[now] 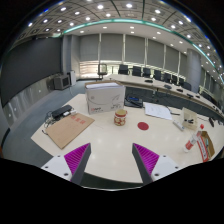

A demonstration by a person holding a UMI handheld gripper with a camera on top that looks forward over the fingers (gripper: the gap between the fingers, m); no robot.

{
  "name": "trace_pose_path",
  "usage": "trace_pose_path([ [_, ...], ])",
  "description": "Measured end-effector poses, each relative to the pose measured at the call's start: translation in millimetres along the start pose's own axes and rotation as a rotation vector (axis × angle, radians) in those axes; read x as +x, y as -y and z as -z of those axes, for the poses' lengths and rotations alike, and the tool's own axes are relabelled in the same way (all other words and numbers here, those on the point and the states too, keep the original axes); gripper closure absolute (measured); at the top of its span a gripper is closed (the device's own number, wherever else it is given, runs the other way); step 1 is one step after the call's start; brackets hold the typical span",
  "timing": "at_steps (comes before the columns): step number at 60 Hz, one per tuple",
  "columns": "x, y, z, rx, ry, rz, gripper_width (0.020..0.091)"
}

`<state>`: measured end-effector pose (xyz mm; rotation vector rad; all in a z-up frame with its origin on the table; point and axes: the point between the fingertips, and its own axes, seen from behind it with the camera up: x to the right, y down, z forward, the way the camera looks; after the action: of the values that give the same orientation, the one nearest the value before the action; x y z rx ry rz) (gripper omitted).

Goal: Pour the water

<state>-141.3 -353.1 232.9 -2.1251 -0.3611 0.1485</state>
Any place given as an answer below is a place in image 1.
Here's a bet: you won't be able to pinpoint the flat round red coaster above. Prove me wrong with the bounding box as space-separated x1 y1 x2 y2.
137 121 150 131

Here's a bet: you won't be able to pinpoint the grey box monitor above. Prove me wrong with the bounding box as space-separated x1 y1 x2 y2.
53 73 72 91

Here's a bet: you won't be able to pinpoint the white copy paper carton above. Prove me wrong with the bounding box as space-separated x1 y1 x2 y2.
84 80 127 116

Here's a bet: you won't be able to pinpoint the tangled black cable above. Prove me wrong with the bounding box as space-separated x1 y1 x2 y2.
41 111 56 136

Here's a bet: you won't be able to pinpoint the black desk console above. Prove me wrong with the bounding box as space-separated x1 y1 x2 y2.
124 95 144 109

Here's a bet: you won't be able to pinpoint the white power strip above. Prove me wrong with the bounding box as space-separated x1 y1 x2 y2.
172 119 185 132

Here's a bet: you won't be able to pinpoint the small open white box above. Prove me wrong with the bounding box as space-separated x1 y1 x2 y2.
180 107 199 131

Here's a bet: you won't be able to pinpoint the white printed paper sheet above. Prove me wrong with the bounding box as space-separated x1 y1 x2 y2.
143 101 174 121

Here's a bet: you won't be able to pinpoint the red floral ceramic mug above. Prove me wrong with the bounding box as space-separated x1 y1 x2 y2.
113 109 128 127

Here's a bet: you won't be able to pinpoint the round ceiling lights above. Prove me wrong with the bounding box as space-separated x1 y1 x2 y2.
26 1 224 73

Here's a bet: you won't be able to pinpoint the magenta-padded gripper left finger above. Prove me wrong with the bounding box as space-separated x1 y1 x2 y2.
40 142 92 186

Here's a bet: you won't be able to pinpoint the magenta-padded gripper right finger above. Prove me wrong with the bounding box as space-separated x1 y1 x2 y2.
131 142 183 186

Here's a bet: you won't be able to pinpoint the black power adapter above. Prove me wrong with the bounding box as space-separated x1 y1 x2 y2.
50 104 74 119

